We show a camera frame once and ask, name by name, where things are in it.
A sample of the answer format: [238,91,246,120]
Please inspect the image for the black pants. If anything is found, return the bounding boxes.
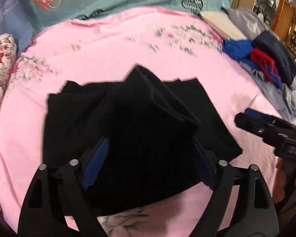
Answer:
[43,65,242,216]

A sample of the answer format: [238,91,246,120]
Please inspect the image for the blue red garment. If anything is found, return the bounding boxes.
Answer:
[222,39,282,89]

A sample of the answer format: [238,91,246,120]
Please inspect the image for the pink floral bedspread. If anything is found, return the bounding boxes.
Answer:
[0,6,296,237]

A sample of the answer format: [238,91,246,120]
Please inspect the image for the person right hand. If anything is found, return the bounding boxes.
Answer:
[273,159,296,203]

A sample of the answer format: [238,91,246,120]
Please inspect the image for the light grey blue garment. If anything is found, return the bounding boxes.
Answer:
[240,62,296,125]

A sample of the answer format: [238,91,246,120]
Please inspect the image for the wooden display cabinet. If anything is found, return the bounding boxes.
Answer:
[231,0,296,64]

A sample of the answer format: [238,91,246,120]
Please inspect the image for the blue plaid pillow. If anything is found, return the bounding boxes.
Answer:
[0,0,33,55]

